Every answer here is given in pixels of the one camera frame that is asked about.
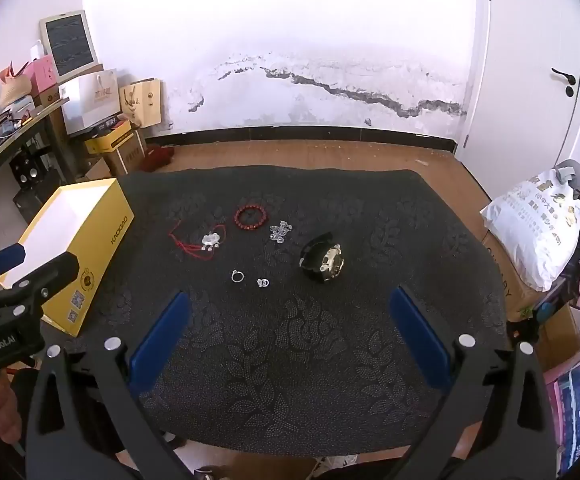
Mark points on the dark red cloth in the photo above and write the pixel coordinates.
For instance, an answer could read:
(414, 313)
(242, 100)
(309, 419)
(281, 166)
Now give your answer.
(160, 155)

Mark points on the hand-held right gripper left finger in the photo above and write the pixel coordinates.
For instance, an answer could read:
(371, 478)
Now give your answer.
(162, 340)

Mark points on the white desktop device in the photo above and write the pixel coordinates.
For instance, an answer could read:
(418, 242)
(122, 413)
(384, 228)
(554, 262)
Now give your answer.
(20, 106)

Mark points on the pink box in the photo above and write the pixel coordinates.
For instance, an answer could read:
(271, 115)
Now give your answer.
(40, 75)

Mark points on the brown cardboard box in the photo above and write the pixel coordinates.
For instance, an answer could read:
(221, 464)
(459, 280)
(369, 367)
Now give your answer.
(127, 157)

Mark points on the white printed sack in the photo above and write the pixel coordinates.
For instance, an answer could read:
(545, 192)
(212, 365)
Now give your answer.
(534, 230)

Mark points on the white framed dark panel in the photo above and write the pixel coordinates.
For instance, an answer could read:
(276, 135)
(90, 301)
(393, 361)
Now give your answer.
(69, 42)

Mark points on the yellow box white inside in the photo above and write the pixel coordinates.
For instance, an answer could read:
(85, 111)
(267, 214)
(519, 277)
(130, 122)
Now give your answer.
(95, 260)

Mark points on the black flat box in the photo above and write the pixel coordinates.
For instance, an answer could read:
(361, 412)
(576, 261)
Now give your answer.
(112, 124)

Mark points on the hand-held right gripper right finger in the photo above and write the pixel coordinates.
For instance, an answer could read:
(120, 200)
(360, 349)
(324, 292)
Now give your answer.
(419, 335)

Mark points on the yellow carton black stripe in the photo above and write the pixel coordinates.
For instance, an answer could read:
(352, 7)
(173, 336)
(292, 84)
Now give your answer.
(112, 142)

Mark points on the white door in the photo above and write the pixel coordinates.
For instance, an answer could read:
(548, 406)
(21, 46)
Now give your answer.
(529, 35)

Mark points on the black speaker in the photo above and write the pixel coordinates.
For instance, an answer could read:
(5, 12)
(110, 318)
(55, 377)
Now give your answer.
(30, 172)

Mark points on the small silver earring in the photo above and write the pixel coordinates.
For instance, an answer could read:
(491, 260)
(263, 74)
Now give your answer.
(262, 283)

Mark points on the large cardboard box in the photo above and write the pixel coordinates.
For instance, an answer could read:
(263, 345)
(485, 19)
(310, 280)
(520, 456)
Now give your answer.
(512, 290)

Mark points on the black wrist watch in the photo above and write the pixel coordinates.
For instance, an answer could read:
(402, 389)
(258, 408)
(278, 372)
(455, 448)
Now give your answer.
(327, 260)

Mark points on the grey plastic part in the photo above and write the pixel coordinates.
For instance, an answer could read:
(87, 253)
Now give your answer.
(567, 170)

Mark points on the colourful printed bag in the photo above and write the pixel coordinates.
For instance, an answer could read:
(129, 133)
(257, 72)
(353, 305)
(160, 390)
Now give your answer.
(574, 400)

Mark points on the black curved desk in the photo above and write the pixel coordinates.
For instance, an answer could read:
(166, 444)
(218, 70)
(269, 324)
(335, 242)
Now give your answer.
(15, 137)

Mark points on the white gift bag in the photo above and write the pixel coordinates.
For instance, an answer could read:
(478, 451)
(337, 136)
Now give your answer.
(92, 100)

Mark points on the beige gift bag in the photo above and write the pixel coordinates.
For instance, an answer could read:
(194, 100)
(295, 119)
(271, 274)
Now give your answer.
(142, 102)

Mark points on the black tower cabinet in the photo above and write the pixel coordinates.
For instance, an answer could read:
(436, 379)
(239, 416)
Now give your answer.
(32, 202)

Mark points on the black floral tablecloth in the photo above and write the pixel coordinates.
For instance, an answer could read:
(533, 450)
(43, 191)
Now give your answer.
(295, 360)

